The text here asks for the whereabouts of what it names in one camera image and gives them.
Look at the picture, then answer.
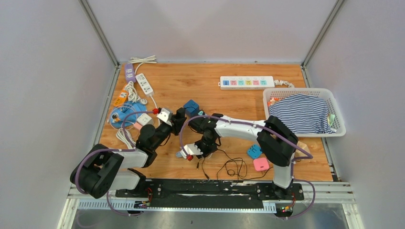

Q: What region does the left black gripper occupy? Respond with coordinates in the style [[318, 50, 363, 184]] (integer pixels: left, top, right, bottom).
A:
[[151, 114, 186, 151]]

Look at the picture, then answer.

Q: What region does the dark blue cube adapter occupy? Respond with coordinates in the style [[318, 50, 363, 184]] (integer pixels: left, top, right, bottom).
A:
[[183, 100, 200, 117]]

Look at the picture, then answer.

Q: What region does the black charger with cable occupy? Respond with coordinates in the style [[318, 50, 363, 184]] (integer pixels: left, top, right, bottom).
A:
[[196, 149, 274, 180]]

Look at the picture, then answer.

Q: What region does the white cube adapter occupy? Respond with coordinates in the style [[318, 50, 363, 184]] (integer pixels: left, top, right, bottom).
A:
[[136, 113, 154, 126]]

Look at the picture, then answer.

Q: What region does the white power strip blue USB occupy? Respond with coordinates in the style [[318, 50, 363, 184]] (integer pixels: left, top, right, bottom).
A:
[[218, 76, 295, 90]]

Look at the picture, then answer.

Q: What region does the wooden cube adapter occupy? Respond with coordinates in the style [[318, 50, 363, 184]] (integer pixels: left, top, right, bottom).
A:
[[295, 141, 310, 158]]

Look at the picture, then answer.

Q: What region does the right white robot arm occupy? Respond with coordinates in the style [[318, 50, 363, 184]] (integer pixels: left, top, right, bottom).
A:
[[179, 114, 299, 199]]

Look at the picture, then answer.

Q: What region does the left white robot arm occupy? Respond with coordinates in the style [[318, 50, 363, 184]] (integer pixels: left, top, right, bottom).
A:
[[70, 108, 187, 199]]

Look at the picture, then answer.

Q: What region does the small blue charger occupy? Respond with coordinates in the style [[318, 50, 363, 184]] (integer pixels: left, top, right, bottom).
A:
[[246, 145, 262, 159]]

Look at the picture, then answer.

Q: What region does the pink square charger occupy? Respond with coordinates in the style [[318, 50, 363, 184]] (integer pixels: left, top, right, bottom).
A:
[[253, 157, 270, 172]]

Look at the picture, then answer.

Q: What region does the orange power strip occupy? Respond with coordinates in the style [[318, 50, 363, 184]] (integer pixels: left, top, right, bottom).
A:
[[113, 89, 128, 107]]

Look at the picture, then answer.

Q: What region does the purple power strip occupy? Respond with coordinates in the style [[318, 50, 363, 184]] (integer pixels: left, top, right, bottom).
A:
[[124, 63, 136, 83]]

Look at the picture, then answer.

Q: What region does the floral orange cloth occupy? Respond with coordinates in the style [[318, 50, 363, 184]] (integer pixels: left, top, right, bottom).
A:
[[266, 97, 280, 108]]

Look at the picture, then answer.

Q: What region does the white plastic basket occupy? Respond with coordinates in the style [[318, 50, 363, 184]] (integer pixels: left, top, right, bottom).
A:
[[263, 88, 346, 138]]

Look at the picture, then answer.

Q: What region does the striped blue white cloth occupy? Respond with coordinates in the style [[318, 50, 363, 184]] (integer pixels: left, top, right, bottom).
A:
[[268, 94, 337, 134]]

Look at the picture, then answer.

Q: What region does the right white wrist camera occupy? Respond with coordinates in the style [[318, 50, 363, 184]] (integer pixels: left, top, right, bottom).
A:
[[175, 144, 203, 161]]

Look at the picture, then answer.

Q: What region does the white power strip with cord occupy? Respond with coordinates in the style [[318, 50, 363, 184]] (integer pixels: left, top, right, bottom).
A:
[[135, 73, 154, 97]]

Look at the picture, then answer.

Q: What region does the black mounting rail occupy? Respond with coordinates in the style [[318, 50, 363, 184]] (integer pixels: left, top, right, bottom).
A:
[[115, 179, 304, 209]]

